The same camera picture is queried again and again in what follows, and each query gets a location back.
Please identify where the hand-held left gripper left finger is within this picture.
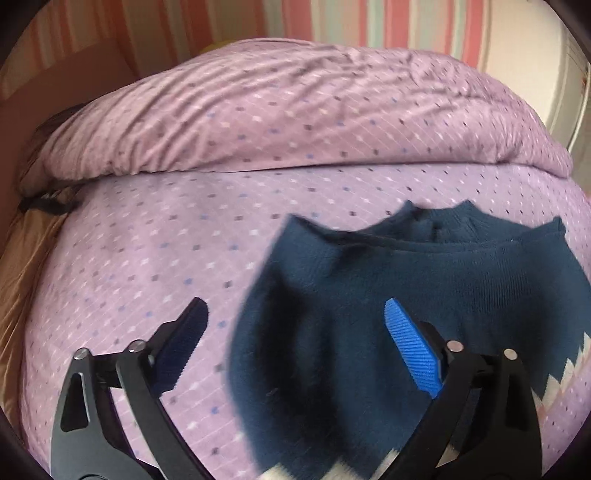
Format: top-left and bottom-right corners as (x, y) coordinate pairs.
(48, 296), (211, 480)

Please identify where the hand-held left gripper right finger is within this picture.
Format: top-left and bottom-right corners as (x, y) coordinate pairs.
(381, 298), (543, 480)

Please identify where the navy diamond-band knit sweater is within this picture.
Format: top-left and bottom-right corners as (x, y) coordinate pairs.
(228, 199), (591, 480)

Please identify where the bed with purple dotted sheet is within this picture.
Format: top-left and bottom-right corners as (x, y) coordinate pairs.
(18, 161), (591, 480)

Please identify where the tan pillow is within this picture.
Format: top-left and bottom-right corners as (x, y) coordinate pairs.
(0, 210), (70, 416)

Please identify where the purple dotted duvet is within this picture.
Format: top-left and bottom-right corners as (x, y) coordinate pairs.
(44, 39), (573, 183)

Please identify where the pink padded headboard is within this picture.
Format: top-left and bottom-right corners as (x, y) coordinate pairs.
(0, 37), (139, 116)

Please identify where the white floral wardrobe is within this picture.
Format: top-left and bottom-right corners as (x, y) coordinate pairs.
(485, 18), (591, 153)

